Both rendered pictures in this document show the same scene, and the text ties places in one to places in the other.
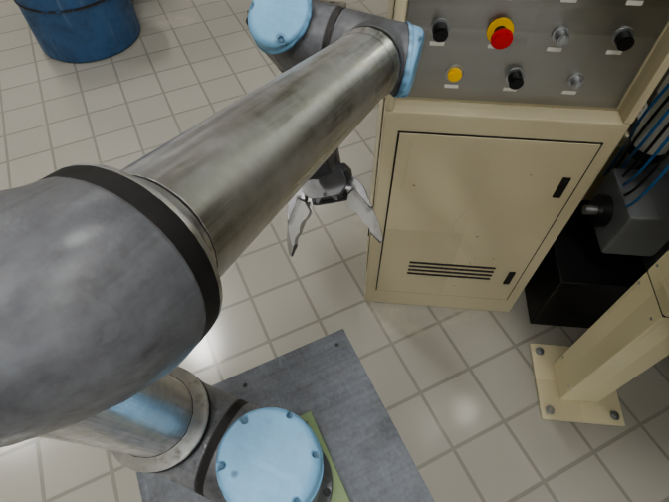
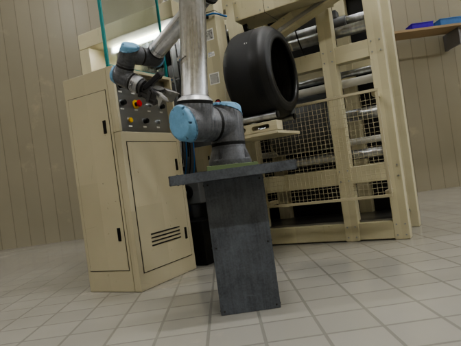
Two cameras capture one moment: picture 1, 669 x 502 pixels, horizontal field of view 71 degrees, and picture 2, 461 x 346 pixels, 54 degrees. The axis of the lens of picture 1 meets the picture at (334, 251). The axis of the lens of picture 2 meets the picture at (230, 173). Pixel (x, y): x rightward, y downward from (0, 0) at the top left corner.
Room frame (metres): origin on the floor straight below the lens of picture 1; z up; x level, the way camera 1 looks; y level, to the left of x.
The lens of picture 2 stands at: (-0.67, 1.91, 0.57)
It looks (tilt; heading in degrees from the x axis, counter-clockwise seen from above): 0 degrees down; 294
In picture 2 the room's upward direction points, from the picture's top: 8 degrees counter-clockwise
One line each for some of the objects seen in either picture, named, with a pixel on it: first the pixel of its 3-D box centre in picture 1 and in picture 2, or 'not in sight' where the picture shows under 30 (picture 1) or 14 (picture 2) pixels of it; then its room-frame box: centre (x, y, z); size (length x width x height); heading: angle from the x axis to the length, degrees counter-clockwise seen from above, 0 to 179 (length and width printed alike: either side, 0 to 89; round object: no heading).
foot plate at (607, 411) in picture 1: (575, 381); not in sight; (0.56, -0.83, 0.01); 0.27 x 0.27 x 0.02; 85
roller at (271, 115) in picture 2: not in sight; (252, 119); (0.31, -0.69, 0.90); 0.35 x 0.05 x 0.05; 175
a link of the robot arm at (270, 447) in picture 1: (269, 466); (224, 123); (0.14, 0.10, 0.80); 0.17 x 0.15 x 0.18; 68
